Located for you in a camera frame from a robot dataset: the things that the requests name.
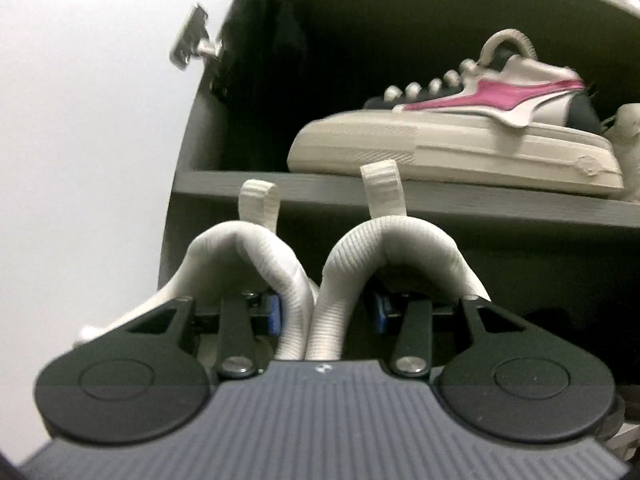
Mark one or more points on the cream shoe on shelf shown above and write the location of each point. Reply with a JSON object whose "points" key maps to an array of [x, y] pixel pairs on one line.
{"points": [[624, 136]]}

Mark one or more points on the left white cabinet door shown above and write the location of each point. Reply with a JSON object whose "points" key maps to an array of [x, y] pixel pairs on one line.
{"points": [[92, 118]]}

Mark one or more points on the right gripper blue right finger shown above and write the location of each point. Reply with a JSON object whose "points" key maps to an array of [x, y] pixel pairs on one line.
{"points": [[387, 314]]}

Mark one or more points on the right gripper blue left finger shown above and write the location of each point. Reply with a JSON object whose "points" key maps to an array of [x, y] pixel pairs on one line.
{"points": [[270, 314]]}

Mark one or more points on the pink white sneaker on shelf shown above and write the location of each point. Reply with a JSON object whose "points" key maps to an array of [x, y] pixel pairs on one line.
{"points": [[505, 119]]}

